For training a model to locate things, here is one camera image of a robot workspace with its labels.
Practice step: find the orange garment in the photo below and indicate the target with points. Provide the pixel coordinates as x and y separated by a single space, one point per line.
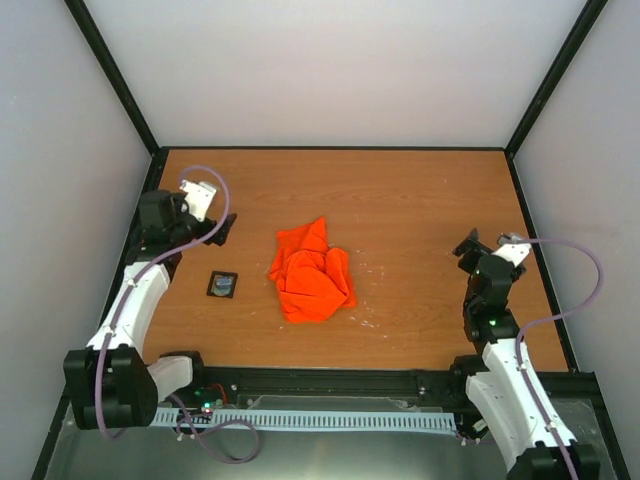
312 278

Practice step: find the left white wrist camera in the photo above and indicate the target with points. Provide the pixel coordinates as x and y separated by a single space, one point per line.
198 197

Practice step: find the light blue slotted cable duct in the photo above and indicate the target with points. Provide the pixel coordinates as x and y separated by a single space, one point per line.
331 421

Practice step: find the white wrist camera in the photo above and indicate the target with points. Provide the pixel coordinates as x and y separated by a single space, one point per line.
198 197
513 248

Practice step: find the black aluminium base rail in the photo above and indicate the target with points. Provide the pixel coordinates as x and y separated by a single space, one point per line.
325 382

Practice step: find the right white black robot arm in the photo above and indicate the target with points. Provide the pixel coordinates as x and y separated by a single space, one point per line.
500 380

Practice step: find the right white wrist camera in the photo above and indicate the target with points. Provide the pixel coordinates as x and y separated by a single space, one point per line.
513 248

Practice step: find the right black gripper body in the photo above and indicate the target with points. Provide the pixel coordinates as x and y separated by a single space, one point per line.
467 262

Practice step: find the black square frame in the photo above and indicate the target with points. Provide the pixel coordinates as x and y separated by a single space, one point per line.
210 283

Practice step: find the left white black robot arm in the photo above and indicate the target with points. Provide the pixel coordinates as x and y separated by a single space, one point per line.
120 339

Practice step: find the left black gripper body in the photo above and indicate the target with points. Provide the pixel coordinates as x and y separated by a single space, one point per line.
176 232

